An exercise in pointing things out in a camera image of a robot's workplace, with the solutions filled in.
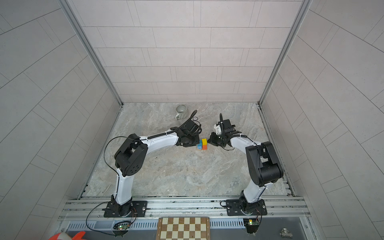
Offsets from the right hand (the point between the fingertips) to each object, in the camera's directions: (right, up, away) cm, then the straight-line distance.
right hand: (207, 140), depth 92 cm
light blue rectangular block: (-5, -4, -1) cm, 6 cm away
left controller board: (-38, -34, -27) cm, 58 cm away
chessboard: (-12, -34, -27) cm, 45 cm away
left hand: (-2, 0, +1) cm, 3 cm away
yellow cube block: (-2, 0, -3) cm, 3 cm away
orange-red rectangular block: (-2, -3, -2) cm, 4 cm away
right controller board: (+19, -35, -24) cm, 46 cm away
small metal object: (+32, -35, -28) cm, 55 cm away
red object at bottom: (-55, -35, -30) cm, 72 cm away
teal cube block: (-4, 0, -7) cm, 8 cm away
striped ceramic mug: (-17, +17, +10) cm, 26 cm away
